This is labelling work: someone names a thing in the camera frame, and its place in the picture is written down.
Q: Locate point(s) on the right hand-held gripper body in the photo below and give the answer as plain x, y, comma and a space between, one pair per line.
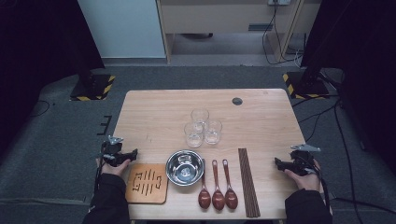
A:
302, 161

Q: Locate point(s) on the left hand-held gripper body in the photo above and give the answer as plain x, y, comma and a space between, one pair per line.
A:
112, 152

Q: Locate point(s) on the carved wooden coaster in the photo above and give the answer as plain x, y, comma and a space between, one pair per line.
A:
146, 194

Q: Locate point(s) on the row of brown chopsticks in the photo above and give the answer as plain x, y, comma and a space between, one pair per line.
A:
249, 183

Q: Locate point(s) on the shiny metal bowl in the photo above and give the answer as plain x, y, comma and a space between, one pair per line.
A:
184, 168

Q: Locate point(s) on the reddish brown wooden spoon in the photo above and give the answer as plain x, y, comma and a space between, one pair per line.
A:
231, 198
204, 199
218, 199

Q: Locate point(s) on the person's left hand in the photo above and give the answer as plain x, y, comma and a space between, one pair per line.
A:
113, 170

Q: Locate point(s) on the person's right hand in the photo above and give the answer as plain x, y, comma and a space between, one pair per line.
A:
306, 182

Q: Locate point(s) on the clear glass cup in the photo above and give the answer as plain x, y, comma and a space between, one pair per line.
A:
213, 133
200, 115
193, 137

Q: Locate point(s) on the black stand with striped base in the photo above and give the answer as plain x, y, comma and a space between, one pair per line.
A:
306, 87
93, 88

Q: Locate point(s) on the dark curtain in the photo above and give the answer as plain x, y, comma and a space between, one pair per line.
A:
373, 62
31, 46

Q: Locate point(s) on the white cabinet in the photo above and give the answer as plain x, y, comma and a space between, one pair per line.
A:
124, 28

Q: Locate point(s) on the white power strip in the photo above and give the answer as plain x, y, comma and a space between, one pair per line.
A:
279, 2

